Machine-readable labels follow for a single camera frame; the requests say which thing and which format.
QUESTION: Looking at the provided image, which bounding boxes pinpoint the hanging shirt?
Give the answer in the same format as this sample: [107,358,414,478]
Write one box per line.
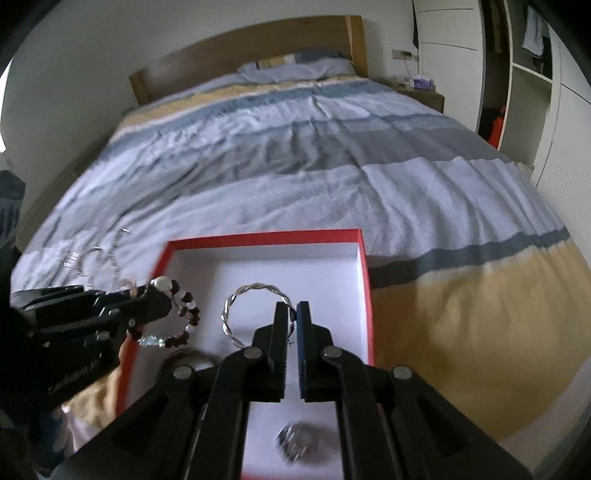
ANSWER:
[522,6,547,58]

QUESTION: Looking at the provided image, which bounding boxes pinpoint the wall power socket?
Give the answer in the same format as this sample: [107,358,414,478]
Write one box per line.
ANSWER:
[392,49,413,60]

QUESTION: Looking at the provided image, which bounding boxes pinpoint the white wardrobe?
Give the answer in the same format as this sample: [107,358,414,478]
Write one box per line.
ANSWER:
[413,1,590,252]

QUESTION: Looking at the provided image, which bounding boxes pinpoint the black white beaded bracelet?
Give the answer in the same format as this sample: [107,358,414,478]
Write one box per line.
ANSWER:
[126,275,202,350]

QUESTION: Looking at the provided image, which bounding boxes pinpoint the wooden nightstand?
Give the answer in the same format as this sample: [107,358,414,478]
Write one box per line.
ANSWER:
[394,87,445,113]

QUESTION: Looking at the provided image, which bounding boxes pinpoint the orange object in wardrobe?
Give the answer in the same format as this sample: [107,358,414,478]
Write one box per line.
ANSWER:
[488,106,506,149]

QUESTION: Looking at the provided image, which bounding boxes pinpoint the silver chain necklace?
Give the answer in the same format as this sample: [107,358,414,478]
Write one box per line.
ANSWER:
[62,226,136,292]

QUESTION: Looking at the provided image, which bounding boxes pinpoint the silver ring ornament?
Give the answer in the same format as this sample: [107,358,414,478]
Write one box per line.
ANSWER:
[276,422,321,464]

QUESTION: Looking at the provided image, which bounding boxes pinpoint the striped duvet cover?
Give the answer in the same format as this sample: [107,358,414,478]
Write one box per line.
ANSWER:
[12,75,590,478]

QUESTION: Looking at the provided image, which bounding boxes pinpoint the wooden headboard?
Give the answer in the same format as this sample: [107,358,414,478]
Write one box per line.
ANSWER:
[129,15,369,106]

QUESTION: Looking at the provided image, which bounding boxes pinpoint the purple tissue box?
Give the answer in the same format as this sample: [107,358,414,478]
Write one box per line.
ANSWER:
[412,77,435,91]

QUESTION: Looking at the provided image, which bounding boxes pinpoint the red white jewelry box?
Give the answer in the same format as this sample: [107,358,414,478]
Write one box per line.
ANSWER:
[112,230,373,479]

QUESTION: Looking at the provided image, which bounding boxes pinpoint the twisted silver bangle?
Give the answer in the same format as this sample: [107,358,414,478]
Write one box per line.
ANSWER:
[220,282,298,349]

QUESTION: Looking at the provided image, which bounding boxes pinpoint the grey blue pillow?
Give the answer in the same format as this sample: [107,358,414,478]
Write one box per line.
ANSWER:
[238,49,356,84]

